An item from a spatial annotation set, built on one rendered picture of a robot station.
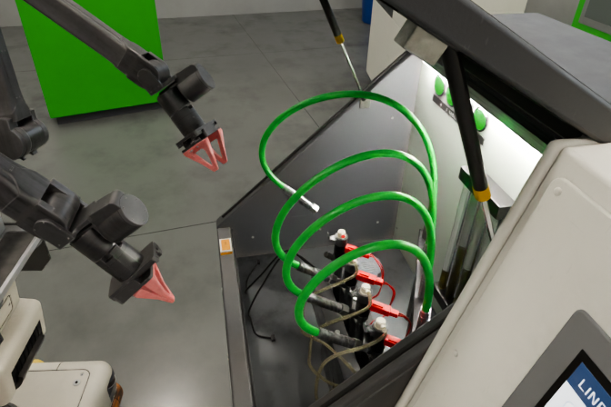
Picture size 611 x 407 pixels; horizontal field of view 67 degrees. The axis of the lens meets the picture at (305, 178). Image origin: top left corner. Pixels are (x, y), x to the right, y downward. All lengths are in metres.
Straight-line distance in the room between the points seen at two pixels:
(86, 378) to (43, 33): 2.78
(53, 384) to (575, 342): 1.72
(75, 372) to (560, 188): 1.73
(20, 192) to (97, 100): 3.50
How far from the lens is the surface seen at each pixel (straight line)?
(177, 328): 2.35
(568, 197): 0.54
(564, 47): 1.11
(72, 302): 2.62
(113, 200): 0.77
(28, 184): 0.79
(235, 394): 0.98
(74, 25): 1.13
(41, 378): 2.00
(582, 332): 0.52
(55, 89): 4.21
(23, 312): 1.47
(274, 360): 1.17
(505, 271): 0.59
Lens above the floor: 1.78
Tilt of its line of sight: 33 degrees down
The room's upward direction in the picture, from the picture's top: 2 degrees clockwise
